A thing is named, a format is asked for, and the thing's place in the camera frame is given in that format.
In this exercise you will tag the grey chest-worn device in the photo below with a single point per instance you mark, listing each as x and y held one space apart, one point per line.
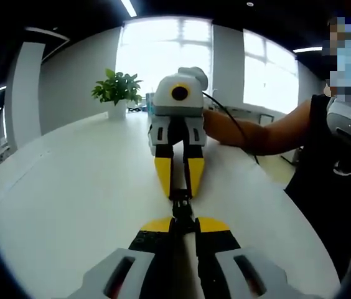
349 124

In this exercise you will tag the long ceiling light strip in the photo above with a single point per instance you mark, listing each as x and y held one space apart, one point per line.
129 7

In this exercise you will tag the blue box by window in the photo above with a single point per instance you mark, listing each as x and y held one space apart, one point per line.
150 102

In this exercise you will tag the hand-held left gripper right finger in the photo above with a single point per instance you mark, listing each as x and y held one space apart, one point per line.
241 274

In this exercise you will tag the curved ceiling light strip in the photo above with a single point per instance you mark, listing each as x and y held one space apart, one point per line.
49 33

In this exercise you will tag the round ceiling detector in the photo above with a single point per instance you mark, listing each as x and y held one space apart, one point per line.
250 4

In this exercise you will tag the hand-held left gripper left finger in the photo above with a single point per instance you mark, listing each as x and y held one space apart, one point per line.
122 274

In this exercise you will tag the person's black shirt torso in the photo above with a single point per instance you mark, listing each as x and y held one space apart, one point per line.
325 199

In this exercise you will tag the green potted plant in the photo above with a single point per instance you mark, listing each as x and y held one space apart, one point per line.
118 87

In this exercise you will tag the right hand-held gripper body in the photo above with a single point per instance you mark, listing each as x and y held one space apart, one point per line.
178 102

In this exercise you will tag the person's right hand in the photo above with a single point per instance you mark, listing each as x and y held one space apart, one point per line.
214 126

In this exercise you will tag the white plant pot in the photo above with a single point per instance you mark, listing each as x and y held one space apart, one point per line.
117 109

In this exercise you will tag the large bright window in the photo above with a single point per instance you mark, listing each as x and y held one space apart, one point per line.
270 74
163 46

